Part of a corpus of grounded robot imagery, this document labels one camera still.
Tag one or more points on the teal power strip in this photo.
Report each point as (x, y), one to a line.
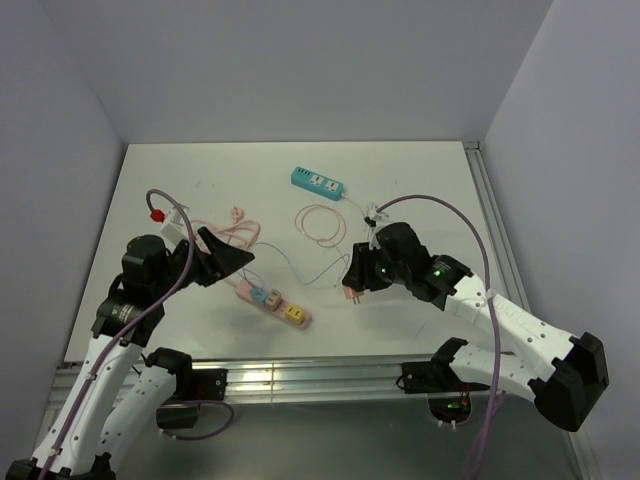
(316, 183)

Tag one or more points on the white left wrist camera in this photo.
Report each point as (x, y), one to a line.
(171, 224)

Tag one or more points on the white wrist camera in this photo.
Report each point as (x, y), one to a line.
(171, 224)
(373, 218)

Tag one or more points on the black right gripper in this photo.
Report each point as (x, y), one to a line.
(360, 275)

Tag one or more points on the yellow charger plug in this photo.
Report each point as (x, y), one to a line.
(294, 314)

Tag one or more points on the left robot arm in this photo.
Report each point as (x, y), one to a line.
(96, 427)

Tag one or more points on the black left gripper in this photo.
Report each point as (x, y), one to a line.
(222, 260)

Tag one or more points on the aluminium frame rail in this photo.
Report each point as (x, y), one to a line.
(320, 379)

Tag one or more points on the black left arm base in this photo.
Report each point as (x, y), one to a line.
(197, 410)

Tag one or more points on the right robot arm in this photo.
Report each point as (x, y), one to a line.
(562, 374)

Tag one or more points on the salmon pink charger plug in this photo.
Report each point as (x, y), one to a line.
(352, 295)

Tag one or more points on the blue charger plug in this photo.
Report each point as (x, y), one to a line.
(258, 295)

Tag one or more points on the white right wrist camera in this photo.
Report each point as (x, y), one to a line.
(373, 218)

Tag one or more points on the pink power strip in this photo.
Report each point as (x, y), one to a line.
(242, 291)

